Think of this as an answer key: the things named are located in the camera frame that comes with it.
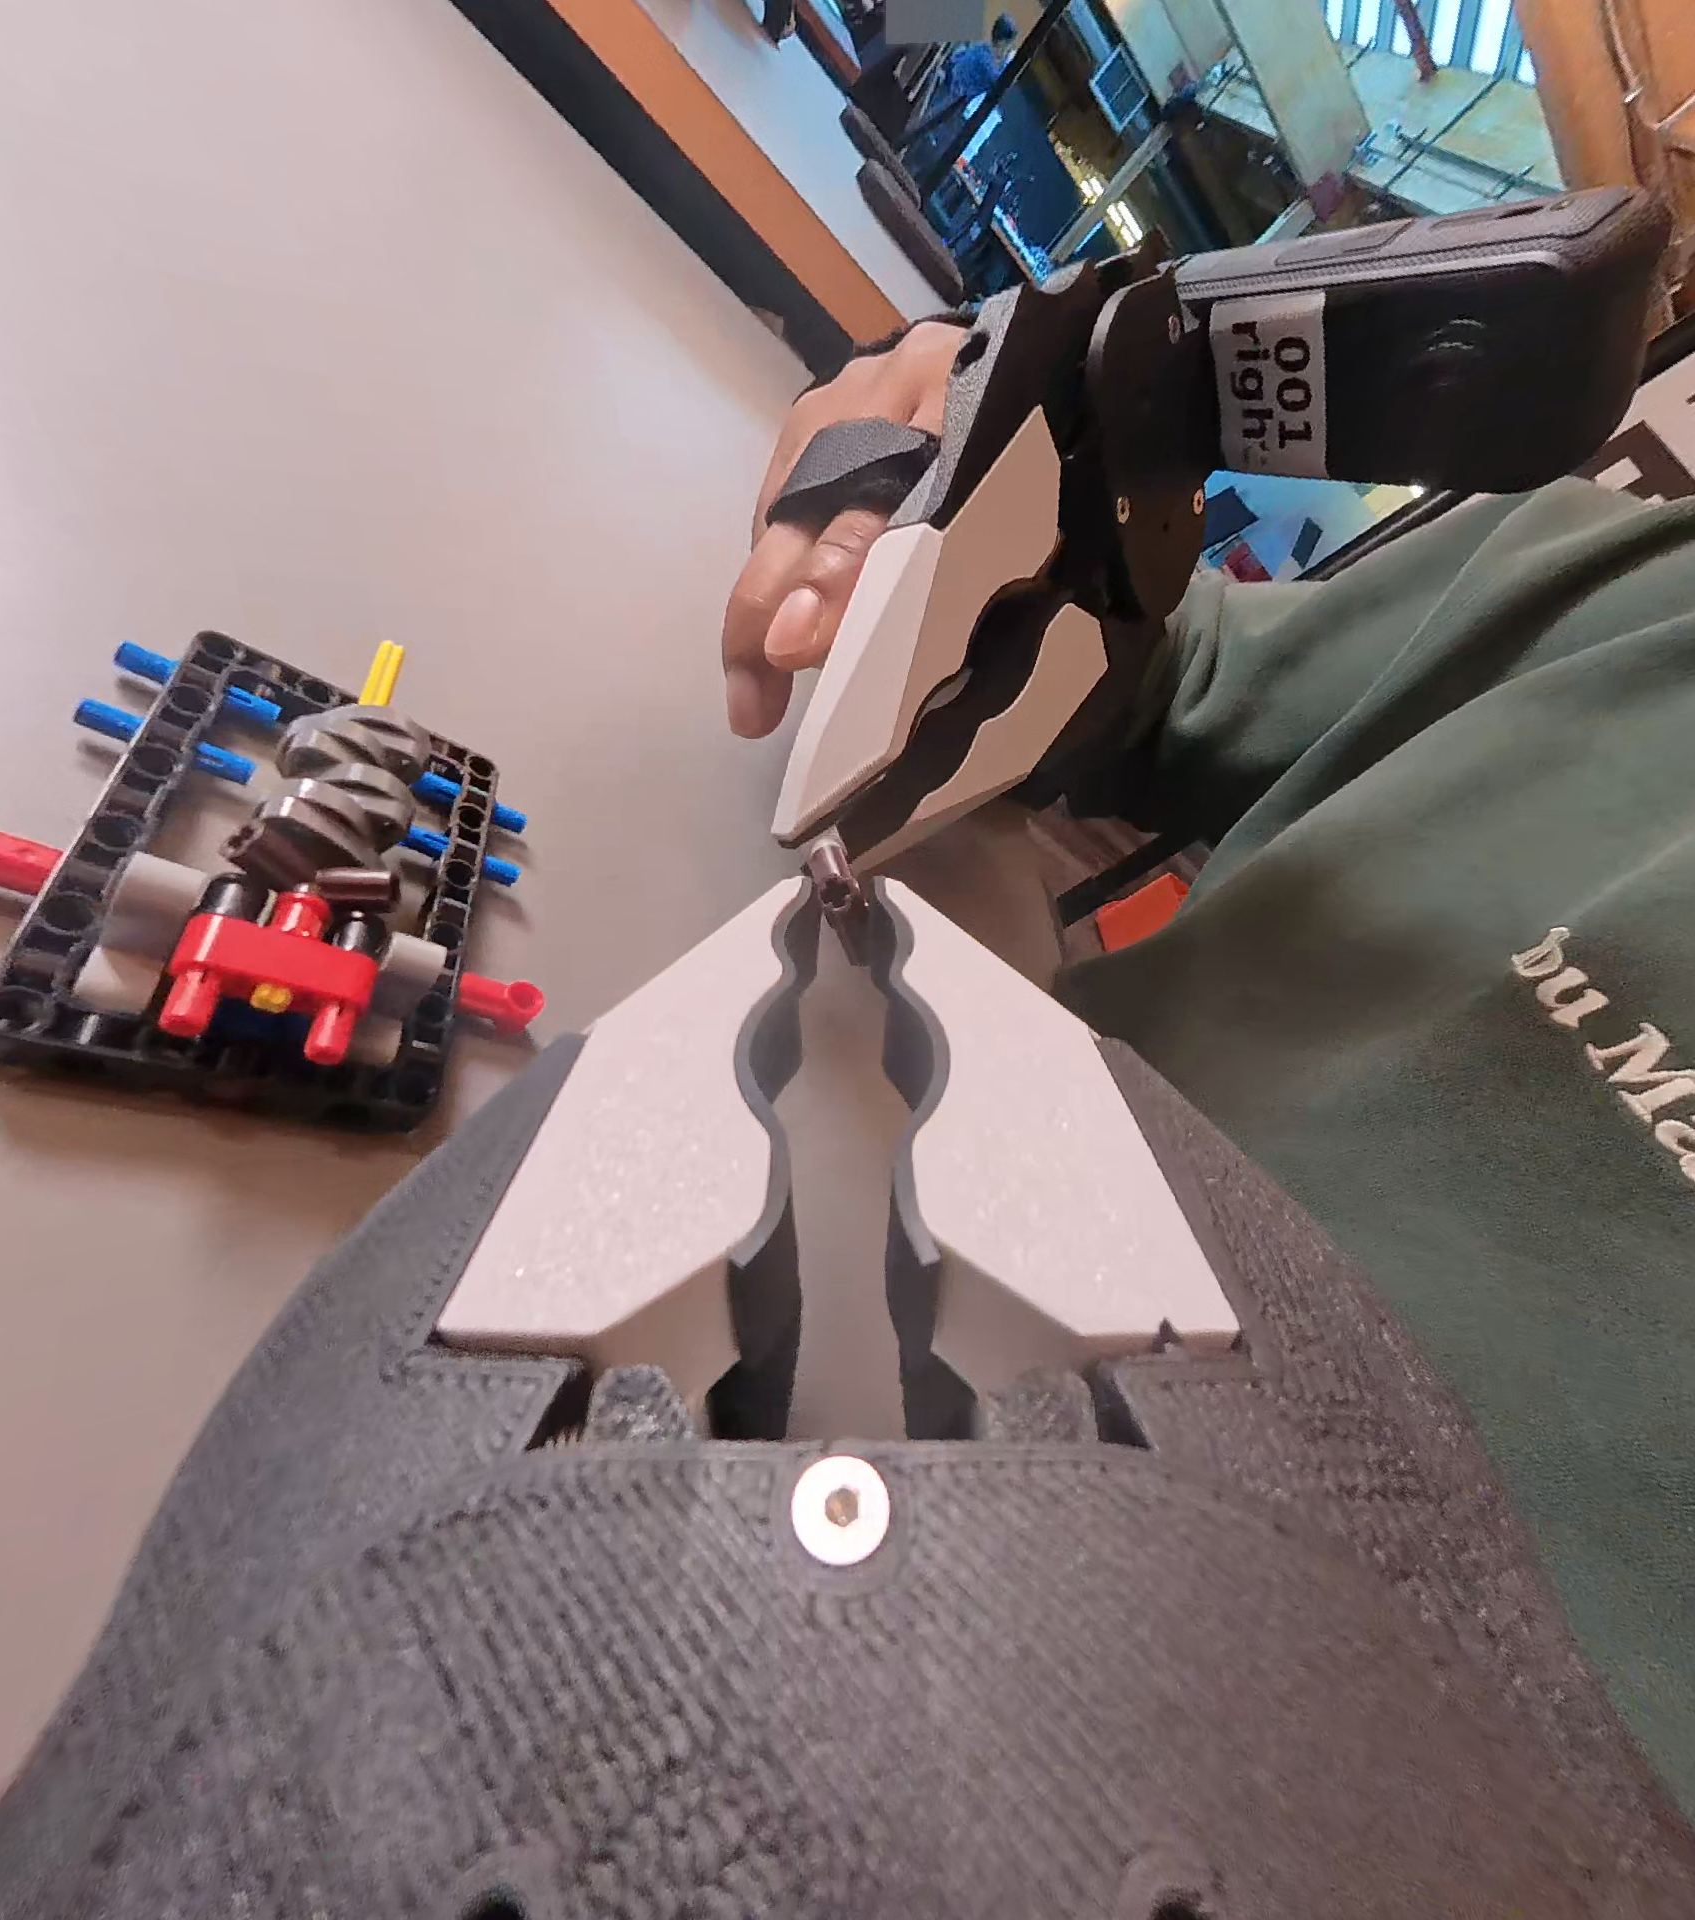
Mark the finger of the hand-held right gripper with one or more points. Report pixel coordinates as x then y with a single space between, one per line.
1042 705
922 630

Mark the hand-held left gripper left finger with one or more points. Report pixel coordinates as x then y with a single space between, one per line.
622 1185

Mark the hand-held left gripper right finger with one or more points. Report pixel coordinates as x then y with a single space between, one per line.
1072 1185

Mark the dark brown lego connector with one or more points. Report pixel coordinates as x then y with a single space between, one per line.
836 892

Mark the black lego frame assembly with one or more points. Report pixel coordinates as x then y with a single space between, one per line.
276 931

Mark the person's right hand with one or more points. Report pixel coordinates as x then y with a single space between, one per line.
788 601

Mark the person's green sweatshirt torso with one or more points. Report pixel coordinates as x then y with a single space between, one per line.
1538 1351

